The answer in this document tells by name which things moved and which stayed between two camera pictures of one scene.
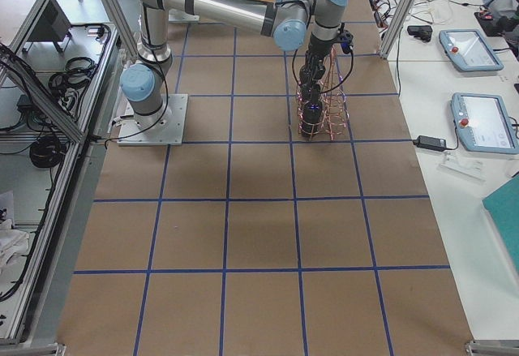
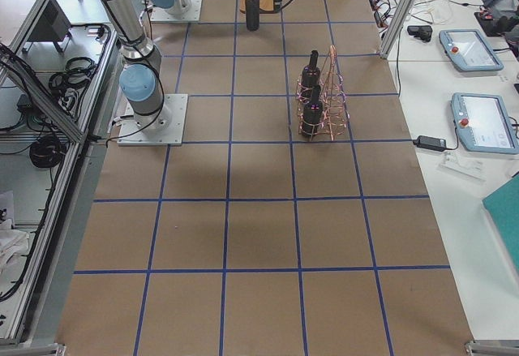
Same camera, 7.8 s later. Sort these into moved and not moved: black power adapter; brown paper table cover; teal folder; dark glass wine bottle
Moved: dark glass wine bottle
Not moved: black power adapter; teal folder; brown paper table cover
